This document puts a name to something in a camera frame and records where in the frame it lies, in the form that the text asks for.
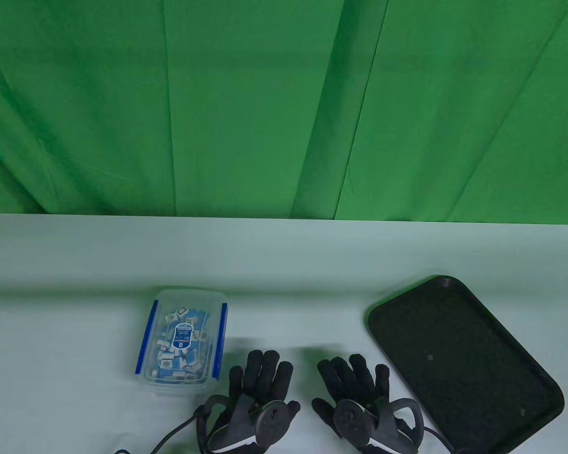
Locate person's right hand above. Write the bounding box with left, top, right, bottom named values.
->
left=311, top=354, right=425, bottom=454

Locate person's left hand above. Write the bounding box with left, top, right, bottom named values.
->
left=206, top=350, right=302, bottom=453

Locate clear box with blue latches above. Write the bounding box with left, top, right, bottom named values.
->
left=136, top=288, right=229, bottom=393

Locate clear plastic lid blue label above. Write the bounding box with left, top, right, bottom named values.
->
left=140, top=289, right=228, bottom=386

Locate pile of blue mahjong tiles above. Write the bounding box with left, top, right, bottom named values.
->
left=151, top=305, right=213, bottom=381

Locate black plastic tray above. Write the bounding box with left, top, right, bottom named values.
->
left=368, top=275, right=565, bottom=454

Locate black right hand controller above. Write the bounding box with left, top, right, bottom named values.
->
left=334, top=397, right=425, bottom=451

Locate black hand controller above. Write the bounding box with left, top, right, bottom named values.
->
left=334, top=397, right=425, bottom=451
left=196, top=395, right=289, bottom=452

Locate black left hand controller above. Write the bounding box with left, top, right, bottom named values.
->
left=196, top=395, right=289, bottom=452

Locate green backdrop cloth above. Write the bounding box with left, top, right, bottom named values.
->
left=0, top=0, right=568, bottom=226

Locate black left controller cable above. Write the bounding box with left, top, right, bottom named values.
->
left=114, top=406, right=204, bottom=454

